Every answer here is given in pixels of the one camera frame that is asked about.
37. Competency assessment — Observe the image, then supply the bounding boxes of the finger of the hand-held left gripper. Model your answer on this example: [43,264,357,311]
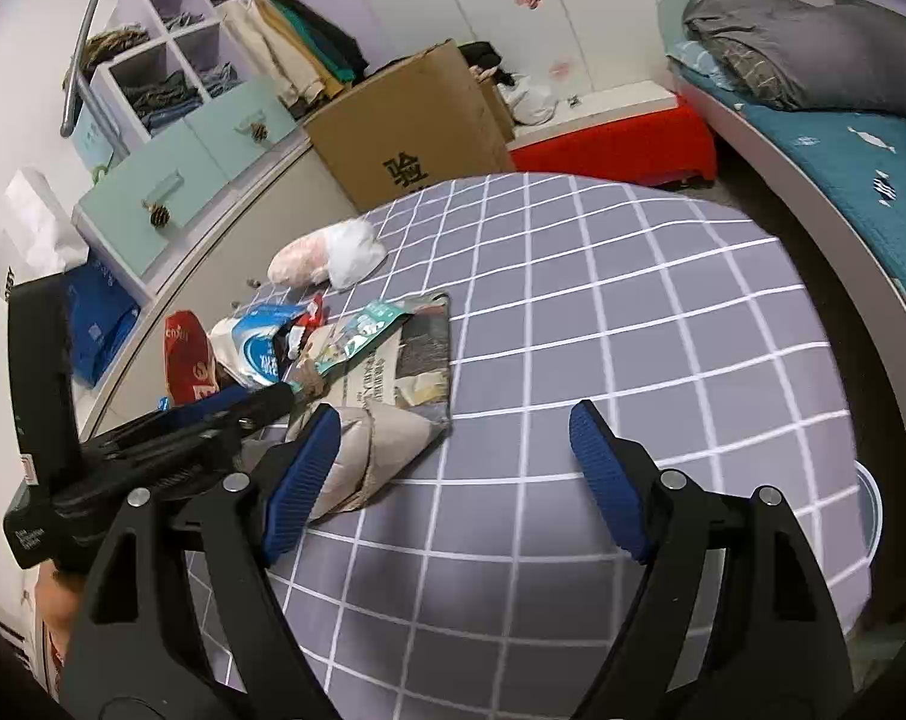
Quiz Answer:
[123,382,296,485]
[82,388,248,458]

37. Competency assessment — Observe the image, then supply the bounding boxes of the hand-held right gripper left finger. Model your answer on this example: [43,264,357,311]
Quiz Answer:
[59,403,345,720]

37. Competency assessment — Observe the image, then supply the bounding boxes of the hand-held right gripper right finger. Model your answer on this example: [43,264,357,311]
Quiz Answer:
[568,399,859,720]

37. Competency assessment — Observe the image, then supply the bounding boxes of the red snack packet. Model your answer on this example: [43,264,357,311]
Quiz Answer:
[162,309,221,410]

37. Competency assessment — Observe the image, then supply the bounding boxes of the blue white snack packet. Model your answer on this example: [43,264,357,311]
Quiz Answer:
[209,304,304,391]

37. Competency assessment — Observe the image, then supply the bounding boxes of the grey paper bag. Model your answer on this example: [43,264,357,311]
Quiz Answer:
[288,401,454,522]

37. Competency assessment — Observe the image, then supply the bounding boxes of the red white small wrapper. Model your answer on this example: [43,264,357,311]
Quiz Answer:
[284,296,326,357]

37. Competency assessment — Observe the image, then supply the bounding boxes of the green snack packet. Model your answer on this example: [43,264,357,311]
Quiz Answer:
[292,300,416,398]

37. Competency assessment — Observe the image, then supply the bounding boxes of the newspaper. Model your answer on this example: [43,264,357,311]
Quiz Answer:
[325,292,454,428]

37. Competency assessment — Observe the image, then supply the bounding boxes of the pink white bag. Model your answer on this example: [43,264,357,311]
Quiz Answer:
[267,217,386,290]

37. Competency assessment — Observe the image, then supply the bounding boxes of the blue plastic bucket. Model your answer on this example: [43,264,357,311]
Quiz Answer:
[847,461,885,578]

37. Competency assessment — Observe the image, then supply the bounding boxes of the person's left hand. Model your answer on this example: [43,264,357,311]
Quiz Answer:
[34,566,86,665]

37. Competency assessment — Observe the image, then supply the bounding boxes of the blue bag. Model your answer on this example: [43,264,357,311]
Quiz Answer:
[67,259,143,387]

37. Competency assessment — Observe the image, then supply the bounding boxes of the white paper bag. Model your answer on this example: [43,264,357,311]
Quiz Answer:
[0,169,90,301]

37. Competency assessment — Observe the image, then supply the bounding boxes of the grey checked tablecloth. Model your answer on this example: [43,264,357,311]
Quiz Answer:
[183,172,874,720]

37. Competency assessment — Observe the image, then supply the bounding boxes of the large teal drawer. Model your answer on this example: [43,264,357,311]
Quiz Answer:
[74,150,229,275]

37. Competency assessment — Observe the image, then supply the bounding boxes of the small teal drawer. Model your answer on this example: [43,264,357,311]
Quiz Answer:
[187,73,300,188]

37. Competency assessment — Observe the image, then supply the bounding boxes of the large cardboard box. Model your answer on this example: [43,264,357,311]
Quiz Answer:
[303,39,515,212]

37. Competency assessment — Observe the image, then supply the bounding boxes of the folded dark jeans stack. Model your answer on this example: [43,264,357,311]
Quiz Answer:
[123,71,203,128]

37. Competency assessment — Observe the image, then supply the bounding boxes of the folded blue jeans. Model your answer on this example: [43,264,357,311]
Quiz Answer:
[198,64,240,98]

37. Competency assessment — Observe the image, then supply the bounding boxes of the red covered bench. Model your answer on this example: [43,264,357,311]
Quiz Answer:
[509,97,720,188]

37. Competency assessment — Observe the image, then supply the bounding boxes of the brown clothes pile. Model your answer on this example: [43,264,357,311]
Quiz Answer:
[82,26,150,68]

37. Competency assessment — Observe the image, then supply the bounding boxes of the cream hanging jacket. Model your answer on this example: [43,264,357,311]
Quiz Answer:
[217,0,326,110]

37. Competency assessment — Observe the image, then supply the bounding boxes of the grey metal handrail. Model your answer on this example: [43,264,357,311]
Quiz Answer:
[59,0,128,140]

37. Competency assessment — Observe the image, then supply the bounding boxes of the green hanging garment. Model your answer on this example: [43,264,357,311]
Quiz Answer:
[269,0,356,91]

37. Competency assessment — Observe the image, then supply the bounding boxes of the white board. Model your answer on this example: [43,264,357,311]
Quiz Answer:
[509,86,683,151]

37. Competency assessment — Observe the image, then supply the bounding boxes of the black hanging coat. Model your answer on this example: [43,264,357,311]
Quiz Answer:
[288,0,371,80]

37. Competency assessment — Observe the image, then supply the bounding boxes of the white cloth pile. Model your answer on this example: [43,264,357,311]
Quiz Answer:
[494,71,557,127]

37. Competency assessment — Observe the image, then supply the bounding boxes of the bed with teal quilt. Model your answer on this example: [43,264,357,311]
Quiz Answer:
[667,45,906,316]

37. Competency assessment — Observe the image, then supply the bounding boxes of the black cloth pile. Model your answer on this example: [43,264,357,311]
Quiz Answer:
[459,41,514,80]

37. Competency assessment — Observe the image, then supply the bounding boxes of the light blue plaid pillow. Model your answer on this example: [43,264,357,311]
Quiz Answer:
[667,41,739,91]

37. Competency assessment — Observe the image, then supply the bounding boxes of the grey duvet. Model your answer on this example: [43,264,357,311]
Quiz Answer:
[682,0,906,119]

